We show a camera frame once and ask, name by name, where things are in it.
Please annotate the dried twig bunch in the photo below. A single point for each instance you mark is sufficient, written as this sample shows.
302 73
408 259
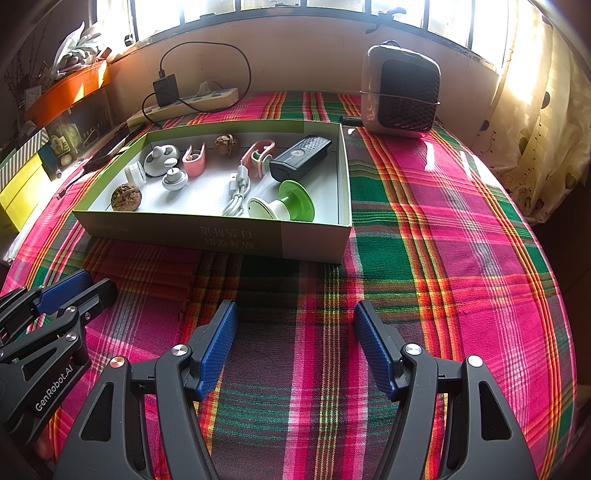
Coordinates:
18 69

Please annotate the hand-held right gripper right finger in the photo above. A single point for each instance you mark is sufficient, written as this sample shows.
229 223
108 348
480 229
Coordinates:
374 350

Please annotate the white plug adapter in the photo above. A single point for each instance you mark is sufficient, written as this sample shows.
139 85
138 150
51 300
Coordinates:
205 90

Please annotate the brown walnut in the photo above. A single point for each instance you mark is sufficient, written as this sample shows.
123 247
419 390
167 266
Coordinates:
125 197
226 145

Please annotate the white panda-face round device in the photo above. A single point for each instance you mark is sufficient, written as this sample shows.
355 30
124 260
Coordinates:
159 161

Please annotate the white plastic sheet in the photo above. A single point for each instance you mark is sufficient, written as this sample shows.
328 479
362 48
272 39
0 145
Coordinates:
9 251

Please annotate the small white ribbed jar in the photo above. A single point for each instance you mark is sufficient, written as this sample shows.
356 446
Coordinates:
136 174

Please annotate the black charger block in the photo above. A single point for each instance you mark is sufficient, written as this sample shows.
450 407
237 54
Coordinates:
165 92

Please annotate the striped box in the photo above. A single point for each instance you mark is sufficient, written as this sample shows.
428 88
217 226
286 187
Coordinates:
27 147

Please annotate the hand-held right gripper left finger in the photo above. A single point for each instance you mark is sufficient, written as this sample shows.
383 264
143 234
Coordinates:
219 350

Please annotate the orange tray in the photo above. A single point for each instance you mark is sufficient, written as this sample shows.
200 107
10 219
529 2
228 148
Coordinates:
69 90

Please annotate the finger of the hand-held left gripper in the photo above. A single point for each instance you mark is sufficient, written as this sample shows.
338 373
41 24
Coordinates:
64 290
97 295

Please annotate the green cardboard box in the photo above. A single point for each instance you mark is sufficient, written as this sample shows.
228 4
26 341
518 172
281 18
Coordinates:
184 235

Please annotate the beige power strip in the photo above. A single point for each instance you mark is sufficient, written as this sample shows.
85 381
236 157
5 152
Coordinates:
221 96

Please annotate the small white ball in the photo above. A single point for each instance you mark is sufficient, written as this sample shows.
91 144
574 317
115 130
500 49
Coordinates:
65 159

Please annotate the small white round mount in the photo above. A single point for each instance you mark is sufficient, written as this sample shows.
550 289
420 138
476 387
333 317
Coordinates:
174 181

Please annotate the yellow box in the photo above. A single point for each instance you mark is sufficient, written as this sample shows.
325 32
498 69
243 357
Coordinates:
18 194

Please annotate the cream patterned curtain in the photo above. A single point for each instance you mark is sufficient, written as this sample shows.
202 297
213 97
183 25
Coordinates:
531 138

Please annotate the black smartphone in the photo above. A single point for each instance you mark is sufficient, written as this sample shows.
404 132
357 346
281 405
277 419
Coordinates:
106 154

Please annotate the white plastic bag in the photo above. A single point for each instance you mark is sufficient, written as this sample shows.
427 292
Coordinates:
78 50

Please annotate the black rectangular light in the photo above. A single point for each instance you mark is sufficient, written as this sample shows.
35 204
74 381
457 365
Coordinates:
300 157

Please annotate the pink green plaid tablecloth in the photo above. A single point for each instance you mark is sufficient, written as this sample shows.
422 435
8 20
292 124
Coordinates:
438 230

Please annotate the beige black space heater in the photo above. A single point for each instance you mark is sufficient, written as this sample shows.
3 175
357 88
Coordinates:
401 97

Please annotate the green printed mug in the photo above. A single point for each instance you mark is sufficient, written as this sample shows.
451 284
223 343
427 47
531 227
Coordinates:
64 143

